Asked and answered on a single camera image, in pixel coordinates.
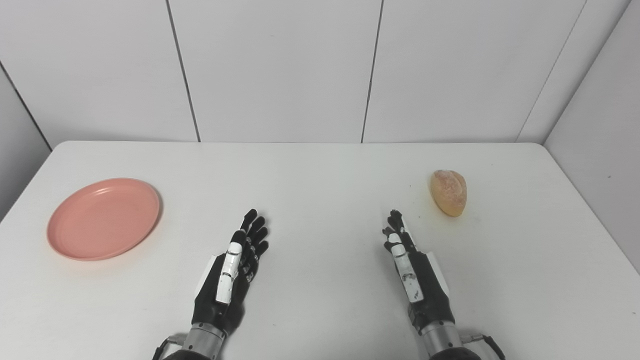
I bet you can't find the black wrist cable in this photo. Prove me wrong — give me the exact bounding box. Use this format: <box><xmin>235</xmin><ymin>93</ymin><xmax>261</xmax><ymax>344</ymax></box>
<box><xmin>460</xmin><ymin>330</ymin><xmax>506</xmax><ymax>360</ymax></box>
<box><xmin>152</xmin><ymin>335</ymin><xmax>184</xmax><ymax>360</ymax></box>

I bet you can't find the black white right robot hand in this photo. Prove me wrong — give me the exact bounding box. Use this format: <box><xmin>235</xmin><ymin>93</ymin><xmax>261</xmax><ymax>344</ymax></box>
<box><xmin>382</xmin><ymin>209</ymin><xmax>456</xmax><ymax>333</ymax></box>

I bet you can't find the brown bread roll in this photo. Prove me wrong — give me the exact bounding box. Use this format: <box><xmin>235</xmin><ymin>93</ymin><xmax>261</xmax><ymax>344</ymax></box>
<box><xmin>429</xmin><ymin>169</ymin><xmax>468</xmax><ymax>218</ymax></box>

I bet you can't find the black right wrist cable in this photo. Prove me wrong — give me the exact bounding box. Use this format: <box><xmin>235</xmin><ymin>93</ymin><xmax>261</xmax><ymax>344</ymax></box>
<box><xmin>460</xmin><ymin>330</ymin><xmax>506</xmax><ymax>360</ymax></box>

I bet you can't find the pink round plate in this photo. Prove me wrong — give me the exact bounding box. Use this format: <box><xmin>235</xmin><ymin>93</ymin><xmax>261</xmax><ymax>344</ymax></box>
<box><xmin>46</xmin><ymin>178</ymin><xmax>162</xmax><ymax>262</ymax></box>

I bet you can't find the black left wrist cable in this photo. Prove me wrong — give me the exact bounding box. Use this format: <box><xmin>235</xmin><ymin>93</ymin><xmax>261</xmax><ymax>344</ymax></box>
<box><xmin>152</xmin><ymin>335</ymin><xmax>184</xmax><ymax>360</ymax></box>

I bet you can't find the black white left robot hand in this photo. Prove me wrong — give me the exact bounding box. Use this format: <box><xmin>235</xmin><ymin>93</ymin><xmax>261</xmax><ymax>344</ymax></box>
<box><xmin>191</xmin><ymin>208</ymin><xmax>270</xmax><ymax>335</ymax></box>

